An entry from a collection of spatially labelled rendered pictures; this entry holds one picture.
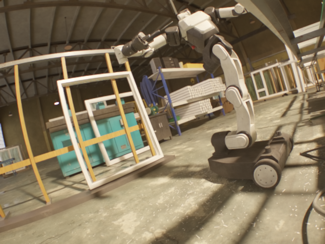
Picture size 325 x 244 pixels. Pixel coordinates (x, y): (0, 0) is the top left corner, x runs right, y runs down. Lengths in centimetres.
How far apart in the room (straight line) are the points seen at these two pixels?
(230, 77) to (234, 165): 63
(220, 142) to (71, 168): 296
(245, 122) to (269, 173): 43
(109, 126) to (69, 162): 120
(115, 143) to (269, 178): 335
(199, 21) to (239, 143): 100
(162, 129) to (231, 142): 310
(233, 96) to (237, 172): 54
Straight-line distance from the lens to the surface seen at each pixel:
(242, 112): 125
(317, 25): 138
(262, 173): 111
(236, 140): 131
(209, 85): 551
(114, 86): 259
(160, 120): 427
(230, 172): 128
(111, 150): 384
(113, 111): 393
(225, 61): 127
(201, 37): 136
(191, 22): 144
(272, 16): 64
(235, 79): 127
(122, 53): 116
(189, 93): 499
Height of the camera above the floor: 62
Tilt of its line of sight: 1 degrees down
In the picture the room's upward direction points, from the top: 17 degrees counter-clockwise
